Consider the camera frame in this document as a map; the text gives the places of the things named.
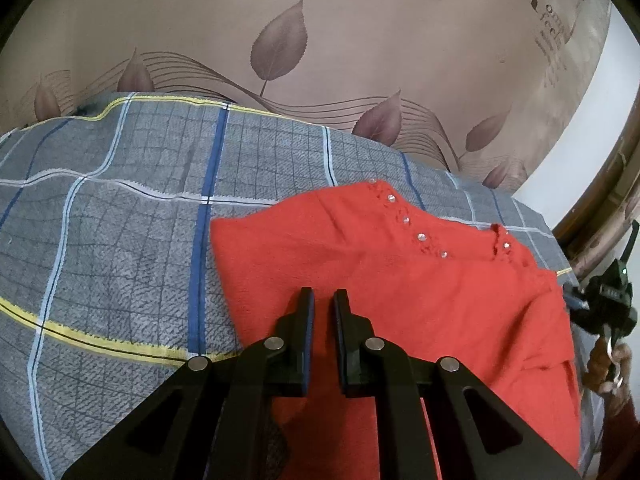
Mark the brown wooden frame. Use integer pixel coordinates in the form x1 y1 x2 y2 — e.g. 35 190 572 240
550 125 640 281

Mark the person's right hand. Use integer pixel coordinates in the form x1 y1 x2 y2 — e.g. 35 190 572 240
582 334 635 397

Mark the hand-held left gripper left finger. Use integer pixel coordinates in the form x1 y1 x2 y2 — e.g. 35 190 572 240
62 287 315 480

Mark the person's right forearm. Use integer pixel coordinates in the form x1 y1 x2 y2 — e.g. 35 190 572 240
602 394 640 480

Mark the grey plaid blanket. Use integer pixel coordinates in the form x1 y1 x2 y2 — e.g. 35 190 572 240
0 92 608 480

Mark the beige leaf-pattern headboard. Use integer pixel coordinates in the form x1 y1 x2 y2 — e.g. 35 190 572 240
0 0 613 196

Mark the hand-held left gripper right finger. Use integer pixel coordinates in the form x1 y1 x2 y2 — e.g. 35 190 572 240
332 288 581 480

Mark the red knit sweater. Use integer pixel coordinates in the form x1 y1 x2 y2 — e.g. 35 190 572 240
210 178 583 480

